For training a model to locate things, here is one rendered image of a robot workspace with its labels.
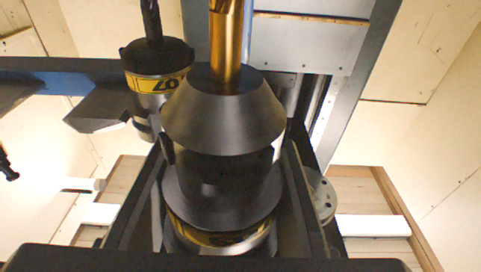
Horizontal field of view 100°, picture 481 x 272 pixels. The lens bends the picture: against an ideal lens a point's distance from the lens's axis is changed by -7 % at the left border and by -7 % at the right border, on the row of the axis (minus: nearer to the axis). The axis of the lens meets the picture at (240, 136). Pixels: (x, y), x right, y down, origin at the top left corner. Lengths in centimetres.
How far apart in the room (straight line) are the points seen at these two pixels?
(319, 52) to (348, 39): 10
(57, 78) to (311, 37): 66
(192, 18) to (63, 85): 57
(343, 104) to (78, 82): 89
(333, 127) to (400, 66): 59
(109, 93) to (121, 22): 105
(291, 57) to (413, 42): 81
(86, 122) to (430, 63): 154
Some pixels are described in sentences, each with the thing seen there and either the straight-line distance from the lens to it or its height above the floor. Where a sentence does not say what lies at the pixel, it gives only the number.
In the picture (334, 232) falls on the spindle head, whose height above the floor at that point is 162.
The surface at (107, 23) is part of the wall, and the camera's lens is 131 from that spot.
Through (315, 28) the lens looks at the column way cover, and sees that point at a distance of 77.
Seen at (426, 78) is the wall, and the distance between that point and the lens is 161.
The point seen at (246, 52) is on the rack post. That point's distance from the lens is 21.
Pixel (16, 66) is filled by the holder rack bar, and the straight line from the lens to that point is 32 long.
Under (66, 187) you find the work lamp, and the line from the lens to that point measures 127.
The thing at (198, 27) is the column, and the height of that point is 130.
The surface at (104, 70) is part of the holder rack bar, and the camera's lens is 26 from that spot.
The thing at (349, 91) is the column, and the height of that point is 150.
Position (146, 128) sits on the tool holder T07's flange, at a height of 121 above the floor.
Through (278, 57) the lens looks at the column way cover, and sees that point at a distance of 77.
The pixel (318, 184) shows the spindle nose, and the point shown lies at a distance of 54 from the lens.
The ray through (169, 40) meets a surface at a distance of 18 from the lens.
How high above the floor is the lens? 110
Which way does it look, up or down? 41 degrees up
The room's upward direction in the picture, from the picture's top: 176 degrees counter-clockwise
